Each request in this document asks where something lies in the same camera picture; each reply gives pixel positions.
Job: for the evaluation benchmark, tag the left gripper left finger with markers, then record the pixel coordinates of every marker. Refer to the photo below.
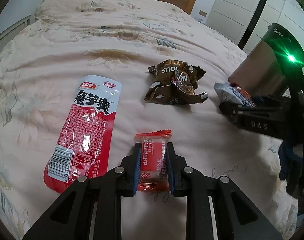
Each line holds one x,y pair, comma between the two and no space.
131,165

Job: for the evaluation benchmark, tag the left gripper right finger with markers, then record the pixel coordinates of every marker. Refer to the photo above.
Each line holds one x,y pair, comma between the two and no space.
175,166

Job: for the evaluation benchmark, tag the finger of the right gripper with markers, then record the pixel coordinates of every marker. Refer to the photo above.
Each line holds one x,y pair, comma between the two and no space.
232,110
262,99

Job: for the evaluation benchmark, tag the silver red snack packet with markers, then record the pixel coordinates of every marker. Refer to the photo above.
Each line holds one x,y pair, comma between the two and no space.
233,93

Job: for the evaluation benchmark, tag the small orange red candy packet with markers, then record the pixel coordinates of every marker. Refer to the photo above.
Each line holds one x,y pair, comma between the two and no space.
153,161

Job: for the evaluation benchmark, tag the long red white snack packet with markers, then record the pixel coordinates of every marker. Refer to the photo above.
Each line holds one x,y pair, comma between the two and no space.
82,148

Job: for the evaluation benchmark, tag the brown snack packet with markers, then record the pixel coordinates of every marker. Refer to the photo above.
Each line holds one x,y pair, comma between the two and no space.
175,83

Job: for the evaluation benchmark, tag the blue gloved right hand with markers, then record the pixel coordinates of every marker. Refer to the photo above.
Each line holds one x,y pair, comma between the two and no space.
292,167

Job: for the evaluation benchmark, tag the brown black electric kettle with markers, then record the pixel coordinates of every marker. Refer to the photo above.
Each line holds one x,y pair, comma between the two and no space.
275,65

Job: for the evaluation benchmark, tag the floral pink bed quilt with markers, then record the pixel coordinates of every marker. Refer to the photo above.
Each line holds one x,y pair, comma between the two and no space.
99,51

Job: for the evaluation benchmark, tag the white louvered wardrobe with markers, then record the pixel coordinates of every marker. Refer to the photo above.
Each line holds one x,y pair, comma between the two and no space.
244,22

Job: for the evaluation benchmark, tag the wall power socket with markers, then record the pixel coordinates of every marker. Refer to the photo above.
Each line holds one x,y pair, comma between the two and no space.
202,13

